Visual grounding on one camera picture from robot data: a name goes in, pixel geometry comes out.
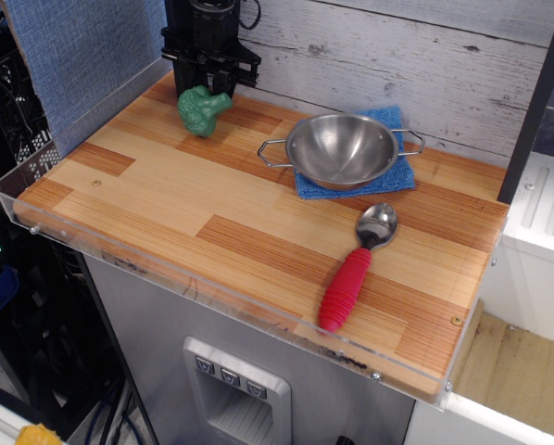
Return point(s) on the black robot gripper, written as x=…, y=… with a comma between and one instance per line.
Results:
x=201, y=41

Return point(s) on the green toy broccoli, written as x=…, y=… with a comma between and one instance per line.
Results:
x=199, y=110

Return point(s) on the blue fabric panel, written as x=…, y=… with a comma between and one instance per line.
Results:
x=88, y=60

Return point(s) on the black plastic crate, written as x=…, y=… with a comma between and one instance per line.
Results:
x=23, y=125

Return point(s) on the blue microfiber cloth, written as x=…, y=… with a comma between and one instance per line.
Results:
x=399, y=177

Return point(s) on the clear acrylic table guard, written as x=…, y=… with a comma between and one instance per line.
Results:
x=206, y=219

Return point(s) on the stainless steel toy fridge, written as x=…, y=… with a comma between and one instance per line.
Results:
x=206, y=373

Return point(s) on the white toy sink cabinet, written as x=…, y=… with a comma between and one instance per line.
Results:
x=503, y=382

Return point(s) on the stainless steel bowl with handles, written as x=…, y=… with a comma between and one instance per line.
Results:
x=343, y=151

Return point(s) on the red handled metal spoon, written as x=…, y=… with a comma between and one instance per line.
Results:
x=376, y=228

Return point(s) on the black vertical post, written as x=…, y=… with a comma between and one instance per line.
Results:
x=531, y=125

